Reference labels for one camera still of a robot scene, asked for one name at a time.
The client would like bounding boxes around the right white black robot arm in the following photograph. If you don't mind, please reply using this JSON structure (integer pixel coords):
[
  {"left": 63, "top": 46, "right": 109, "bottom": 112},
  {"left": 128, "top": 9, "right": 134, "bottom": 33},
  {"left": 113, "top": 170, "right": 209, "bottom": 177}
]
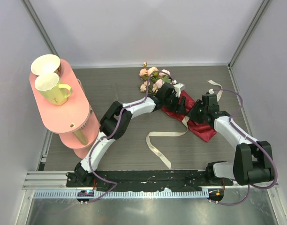
[{"left": 188, "top": 93, "right": 278, "bottom": 188}]

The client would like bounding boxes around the white bowl mug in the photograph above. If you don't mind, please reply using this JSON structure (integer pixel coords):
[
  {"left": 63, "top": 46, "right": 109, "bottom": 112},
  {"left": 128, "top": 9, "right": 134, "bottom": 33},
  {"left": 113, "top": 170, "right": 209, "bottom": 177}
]
[{"left": 30, "top": 54, "right": 61, "bottom": 76}]

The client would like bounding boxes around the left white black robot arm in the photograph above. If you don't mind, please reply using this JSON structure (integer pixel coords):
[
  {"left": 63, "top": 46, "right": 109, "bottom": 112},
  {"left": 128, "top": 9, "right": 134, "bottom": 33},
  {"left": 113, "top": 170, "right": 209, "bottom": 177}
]
[{"left": 66, "top": 83, "right": 185, "bottom": 187}]

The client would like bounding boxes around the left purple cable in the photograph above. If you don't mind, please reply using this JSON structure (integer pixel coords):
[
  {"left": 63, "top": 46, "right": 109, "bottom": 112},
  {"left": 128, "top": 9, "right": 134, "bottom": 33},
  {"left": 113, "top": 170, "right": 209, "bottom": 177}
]
[{"left": 86, "top": 70, "right": 177, "bottom": 203}]

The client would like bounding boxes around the cream ribbon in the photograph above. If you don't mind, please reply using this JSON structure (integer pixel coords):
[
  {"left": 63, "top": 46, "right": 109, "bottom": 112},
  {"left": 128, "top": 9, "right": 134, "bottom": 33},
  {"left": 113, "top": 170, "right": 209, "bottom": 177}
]
[{"left": 146, "top": 80, "right": 222, "bottom": 169}]

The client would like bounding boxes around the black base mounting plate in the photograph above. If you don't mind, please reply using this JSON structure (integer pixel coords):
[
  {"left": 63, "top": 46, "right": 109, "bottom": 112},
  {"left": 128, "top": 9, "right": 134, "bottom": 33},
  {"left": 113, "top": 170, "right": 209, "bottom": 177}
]
[{"left": 65, "top": 169, "right": 234, "bottom": 192}]

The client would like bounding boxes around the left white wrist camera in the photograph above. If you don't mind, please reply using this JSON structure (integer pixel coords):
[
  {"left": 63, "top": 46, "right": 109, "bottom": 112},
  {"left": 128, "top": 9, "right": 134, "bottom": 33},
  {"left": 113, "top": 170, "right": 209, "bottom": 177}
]
[{"left": 172, "top": 80, "right": 185, "bottom": 98}]

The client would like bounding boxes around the pink flower bouquet red wrap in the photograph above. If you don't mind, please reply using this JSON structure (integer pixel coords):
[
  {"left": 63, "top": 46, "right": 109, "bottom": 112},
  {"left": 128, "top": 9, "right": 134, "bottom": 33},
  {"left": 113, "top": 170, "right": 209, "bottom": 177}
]
[{"left": 139, "top": 62, "right": 216, "bottom": 142}]

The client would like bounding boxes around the white slotted cable duct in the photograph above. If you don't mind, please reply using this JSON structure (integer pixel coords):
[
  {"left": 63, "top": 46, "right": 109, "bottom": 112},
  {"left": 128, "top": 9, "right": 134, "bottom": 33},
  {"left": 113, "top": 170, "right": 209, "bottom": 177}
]
[{"left": 33, "top": 188, "right": 209, "bottom": 199}]

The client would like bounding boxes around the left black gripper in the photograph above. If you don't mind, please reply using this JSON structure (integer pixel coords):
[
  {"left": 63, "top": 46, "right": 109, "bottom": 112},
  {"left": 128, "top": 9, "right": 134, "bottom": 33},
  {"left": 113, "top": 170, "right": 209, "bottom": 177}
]
[{"left": 163, "top": 93, "right": 186, "bottom": 115}]

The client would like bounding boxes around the clear glass vase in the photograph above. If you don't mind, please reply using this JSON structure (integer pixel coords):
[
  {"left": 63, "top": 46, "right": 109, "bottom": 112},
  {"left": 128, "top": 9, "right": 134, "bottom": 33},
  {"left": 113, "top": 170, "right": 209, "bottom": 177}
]
[{"left": 111, "top": 83, "right": 121, "bottom": 102}]

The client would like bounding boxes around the pink tiered shelf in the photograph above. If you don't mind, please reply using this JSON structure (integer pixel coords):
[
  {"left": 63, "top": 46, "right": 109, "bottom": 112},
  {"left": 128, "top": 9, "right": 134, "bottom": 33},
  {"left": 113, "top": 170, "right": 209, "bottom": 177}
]
[{"left": 29, "top": 59, "right": 100, "bottom": 159}]

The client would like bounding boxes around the yellow green mug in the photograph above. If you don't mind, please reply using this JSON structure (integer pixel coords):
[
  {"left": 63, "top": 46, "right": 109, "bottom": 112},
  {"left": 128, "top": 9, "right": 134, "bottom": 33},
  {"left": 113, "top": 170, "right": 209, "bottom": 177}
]
[{"left": 34, "top": 73, "right": 73, "bottom": 106}]

